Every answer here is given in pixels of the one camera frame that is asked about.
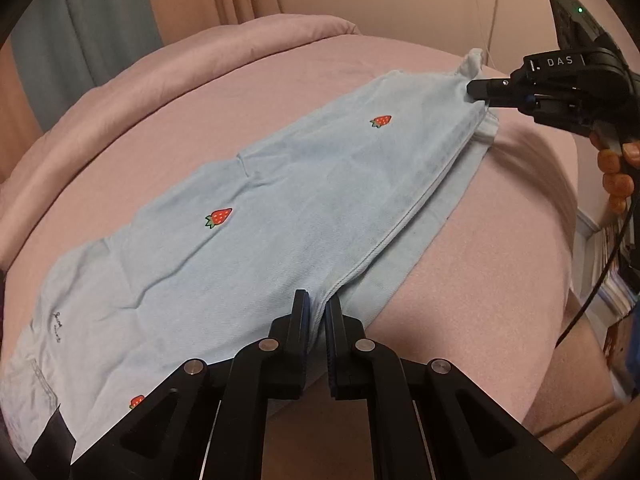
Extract person's right hand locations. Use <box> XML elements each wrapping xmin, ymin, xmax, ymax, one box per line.
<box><xmin>590</xmin><ymin>131</ymin><xmax>640</xmax><ymax>213</ymax></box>

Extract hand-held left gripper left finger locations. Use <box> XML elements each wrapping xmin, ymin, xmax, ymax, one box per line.
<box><xmin>70</xmin><ymin>289</ymin><xmax>313</xmax><ymax>480</ymax></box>

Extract hanging cord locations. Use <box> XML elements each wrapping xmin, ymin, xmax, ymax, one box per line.
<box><xmin>479</xmin><ymin>0</ymin><xmax>507</xmax><ymax>61</ymax></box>

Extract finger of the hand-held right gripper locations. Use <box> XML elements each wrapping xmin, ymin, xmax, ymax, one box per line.
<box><xmin>466</xmin><ymin>77</ymin><xmax>526</xmax><ymax>110</ymax></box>

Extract stack of books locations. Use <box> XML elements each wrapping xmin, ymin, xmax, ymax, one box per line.
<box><xmin>575</xmin><ymin>209</ymin><xmax>640</xmax><ymax>322</ymax></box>

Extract pink bed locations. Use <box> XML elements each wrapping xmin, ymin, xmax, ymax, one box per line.
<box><xmin>0</xmin><ymin>35</ymin><xmax>626</xmax><ymax>480</ymax></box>

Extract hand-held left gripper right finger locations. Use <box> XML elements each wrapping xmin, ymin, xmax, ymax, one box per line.
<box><xmin>324</xmin><ymin>296</ymin><xmax>576</xmax><ymax>480</ymax></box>

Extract pink duvet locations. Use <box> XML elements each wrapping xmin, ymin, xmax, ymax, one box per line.
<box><xmin>0</xmin><ymin>14</ymin><xmax>359</xmax><ymax>261</ymax></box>

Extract light blue strawberry pants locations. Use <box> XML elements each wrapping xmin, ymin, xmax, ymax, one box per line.
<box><xmin>0</xmin><ymin>49</ymin><xmax>501</xmax><ymax>466</ymax></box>

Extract black cable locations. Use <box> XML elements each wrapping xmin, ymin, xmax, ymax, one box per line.
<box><xmin>550</xmin><ymin>210</ymin><xmax>633</xmax><ymax>361</ymax></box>

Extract teal curtain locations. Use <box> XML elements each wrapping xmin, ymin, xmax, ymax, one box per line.
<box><xmin>10</xmin><ymin>0</ymin><xmax>164</xmax><ymax>132</ymax></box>

